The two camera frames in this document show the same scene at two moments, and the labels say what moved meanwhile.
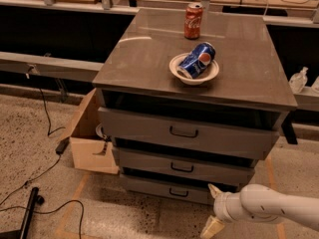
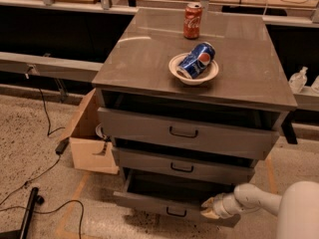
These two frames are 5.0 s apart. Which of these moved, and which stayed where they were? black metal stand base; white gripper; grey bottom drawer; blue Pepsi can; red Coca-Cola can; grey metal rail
Moved: white gripper; grey bottom drawer
Stayed: grey metal rail; black metal stand base; blue Pepsi can; red Coca-Cola can
